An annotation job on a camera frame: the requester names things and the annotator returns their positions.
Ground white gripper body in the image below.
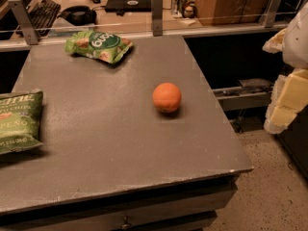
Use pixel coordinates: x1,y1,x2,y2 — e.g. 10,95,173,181
282,2,308,69

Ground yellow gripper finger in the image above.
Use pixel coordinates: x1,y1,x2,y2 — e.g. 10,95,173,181
262,29,287,54
264,68,308,134

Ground orange fruit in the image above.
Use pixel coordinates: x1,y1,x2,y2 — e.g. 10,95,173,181
152,83,181,113

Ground green snack bag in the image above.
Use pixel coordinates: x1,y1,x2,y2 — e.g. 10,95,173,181
64,31,134,64

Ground green jalapeno chip bag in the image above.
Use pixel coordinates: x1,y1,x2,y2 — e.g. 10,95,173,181
0,90,43,154

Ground small round brown container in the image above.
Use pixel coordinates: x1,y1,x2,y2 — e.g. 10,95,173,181
183,6,194,18

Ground glass jar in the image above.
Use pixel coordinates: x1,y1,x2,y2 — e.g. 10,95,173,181
170,0,187,17

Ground grey drawer cabinet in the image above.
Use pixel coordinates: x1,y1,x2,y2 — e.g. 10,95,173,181
0,176,237,231

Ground black laptop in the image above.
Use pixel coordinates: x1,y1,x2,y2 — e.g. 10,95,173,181
105,0,151,13

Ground black headphones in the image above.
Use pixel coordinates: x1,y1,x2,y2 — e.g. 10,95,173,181
60,6,96,26

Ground black keyboard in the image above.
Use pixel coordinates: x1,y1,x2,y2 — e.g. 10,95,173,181
27,0,61,37

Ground grey metal rail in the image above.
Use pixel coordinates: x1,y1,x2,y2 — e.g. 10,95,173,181
213,78,273,111

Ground metal bracket right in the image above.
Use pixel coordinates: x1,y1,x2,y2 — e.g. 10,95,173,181
262,0,282,28

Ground metal bracket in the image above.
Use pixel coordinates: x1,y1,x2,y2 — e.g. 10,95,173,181
151,0,163,37
262,0,282,28
9,0,39,45

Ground metal bracket middle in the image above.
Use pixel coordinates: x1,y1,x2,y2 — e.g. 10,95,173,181
151,0,163,37

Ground metal bracket left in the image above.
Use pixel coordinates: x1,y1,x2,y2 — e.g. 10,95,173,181
9,0,39,45

